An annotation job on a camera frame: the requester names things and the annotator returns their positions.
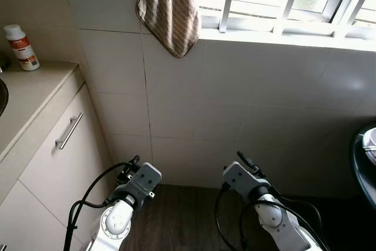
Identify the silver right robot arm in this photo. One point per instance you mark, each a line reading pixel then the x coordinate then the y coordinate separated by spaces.
pixel 276 216

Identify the black round table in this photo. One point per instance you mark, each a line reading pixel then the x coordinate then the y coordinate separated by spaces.
pixel 361 174

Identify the white ceramic bowl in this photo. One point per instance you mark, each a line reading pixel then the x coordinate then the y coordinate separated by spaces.
pixel 370 145

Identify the white barred window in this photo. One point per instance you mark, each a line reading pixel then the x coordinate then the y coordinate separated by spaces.
pixel 264 27

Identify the white bottle orange label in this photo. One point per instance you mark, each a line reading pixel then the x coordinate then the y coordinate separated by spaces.
pixel 22 48

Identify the brown striped hanging towel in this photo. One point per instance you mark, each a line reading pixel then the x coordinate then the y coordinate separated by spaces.
pixel 170 10

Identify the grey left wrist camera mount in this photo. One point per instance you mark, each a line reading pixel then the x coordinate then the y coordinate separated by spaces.
pixel 144 179

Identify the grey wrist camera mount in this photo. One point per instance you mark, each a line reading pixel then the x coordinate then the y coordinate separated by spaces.
pixel 241 179
pixel 144 179

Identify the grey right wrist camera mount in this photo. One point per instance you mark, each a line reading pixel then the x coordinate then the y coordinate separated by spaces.
pixel 241 179

